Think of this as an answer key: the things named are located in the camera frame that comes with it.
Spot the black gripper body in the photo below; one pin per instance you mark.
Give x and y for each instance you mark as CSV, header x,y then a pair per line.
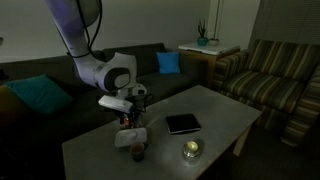
x,y
137,105

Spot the white square container lid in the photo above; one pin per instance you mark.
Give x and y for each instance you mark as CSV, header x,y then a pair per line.
x,y
130,137

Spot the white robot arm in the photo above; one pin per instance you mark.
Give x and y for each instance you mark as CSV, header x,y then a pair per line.
x,y
73,33

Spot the clear plastic snack container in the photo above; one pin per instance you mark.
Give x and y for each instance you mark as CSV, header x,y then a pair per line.
x,y
124,122

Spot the dark coffee mug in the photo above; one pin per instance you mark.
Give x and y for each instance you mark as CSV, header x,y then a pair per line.
x,y
137,154

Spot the dark patterned fabric sofa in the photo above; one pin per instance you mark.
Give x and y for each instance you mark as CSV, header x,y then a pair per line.
x,y
166,83

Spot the blue throw pillow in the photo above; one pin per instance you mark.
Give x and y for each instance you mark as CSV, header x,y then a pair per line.
x,y
168,62

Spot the round metal tin candle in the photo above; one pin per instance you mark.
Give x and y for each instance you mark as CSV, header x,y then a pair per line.
x,y
191,149

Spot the wooden side table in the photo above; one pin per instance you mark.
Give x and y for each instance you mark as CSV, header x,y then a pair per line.
x,y
200,66

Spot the teal plant pot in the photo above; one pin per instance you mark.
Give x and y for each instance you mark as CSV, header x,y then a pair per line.
x,y
202,41

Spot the teal throw pillow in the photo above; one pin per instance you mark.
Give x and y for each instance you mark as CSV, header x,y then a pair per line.
x,y
38,94

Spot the thin dark plant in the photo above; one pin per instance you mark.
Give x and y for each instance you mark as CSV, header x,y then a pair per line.
x,y
202,29

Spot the light wooden table leg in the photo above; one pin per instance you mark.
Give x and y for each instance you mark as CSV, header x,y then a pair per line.
x,y
242,140

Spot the striped armchair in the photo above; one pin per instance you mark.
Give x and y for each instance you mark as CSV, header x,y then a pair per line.
x,y
266,83

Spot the grey window blinds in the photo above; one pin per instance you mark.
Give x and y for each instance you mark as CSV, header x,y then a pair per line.
x,y
286,20

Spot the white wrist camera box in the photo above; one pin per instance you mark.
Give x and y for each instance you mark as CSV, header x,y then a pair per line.
x,y
115,104

